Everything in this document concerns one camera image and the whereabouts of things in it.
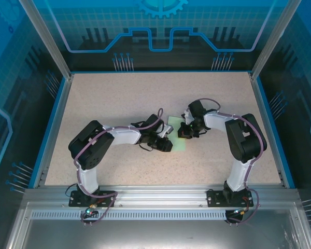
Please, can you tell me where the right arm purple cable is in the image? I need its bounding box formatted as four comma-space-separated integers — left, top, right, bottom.
193, 97, 269, 224

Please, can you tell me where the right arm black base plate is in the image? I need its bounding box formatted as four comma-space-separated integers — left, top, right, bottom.
206, 188, 254, 208

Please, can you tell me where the light green paper sheet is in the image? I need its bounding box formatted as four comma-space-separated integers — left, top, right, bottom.
167, 116, 187, 152

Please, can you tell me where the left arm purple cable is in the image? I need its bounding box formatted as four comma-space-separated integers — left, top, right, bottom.
73, 107, 164, 226

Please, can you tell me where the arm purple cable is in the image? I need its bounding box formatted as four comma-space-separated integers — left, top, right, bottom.
73, 107, 164, 226
193, 97, 269, 224

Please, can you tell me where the blue edge trim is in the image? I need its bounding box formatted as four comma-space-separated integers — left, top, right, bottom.
256, 77, 296, 189
27, 77, 67, 189

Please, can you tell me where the aluminium frame post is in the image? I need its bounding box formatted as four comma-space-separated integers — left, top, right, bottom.
18, 0, 75, 80
250, 0, 303, 80

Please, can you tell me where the aluminium mounting beam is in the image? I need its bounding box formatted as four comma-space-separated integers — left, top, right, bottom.
23, 184, 301, 208

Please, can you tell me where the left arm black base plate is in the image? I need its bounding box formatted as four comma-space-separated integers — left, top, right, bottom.
68, 190, 117, 208

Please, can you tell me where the slotted grey cable duct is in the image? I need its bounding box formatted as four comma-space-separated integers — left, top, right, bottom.
31, 210, 229, 220

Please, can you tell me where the grey metal panel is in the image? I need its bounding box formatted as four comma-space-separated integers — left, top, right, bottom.
5, 202, 311, 249

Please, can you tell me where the cable connector with green light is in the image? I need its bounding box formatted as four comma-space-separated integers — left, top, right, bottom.
85, 204, 98, 216
233, 206, 249, 216

